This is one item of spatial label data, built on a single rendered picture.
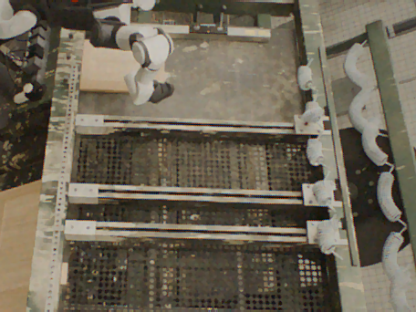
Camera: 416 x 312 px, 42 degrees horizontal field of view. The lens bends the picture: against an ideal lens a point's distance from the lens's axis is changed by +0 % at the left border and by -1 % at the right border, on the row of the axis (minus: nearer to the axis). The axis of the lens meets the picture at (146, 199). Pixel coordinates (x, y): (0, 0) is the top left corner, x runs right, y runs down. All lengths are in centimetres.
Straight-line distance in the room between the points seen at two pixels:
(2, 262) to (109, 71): 108
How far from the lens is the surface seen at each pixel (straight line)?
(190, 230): 222
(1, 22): 242
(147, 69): 196
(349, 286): 226
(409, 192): 282
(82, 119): 246
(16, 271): 262
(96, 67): 272
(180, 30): 286
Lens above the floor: 229
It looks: 29 degrees down
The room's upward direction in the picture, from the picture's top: 76 degrees clockwise
